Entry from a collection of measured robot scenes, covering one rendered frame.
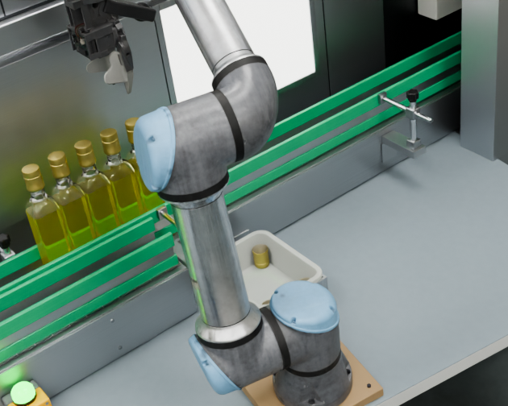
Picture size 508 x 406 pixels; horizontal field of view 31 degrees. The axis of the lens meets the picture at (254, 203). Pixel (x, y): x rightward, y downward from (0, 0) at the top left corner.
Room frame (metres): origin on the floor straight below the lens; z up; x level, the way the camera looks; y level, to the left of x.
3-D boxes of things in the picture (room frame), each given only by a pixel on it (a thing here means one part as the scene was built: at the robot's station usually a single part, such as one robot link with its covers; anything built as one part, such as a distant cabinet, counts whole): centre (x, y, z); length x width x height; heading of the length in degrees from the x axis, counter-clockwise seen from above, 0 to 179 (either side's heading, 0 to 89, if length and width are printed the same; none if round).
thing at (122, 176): (1.61, 0.27, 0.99); 0.06 x 0.06 x 0.21; 32
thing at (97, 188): (1.58, 0.32, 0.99); 0.06 x 0.06 x 0.21; 32
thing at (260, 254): (1.61, 0.00, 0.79); 0.04 x 0.04 x 0.04
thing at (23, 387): (1.25, 0.48, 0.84); 0.04 x 0.04 x 0.03
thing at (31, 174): (1.52, 0.41, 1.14); 0.04 x 0.04 x 0.04
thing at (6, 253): (1.54, 0.52, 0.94); 0.07 x 0.04 x 0.13; 32
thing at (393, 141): (1.88, -0.39, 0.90); 0.17 x 0.05 x 0.23; 32
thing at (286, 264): (1.51, 0.00, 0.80); 0.22 x 0.17 x 0.09; 32
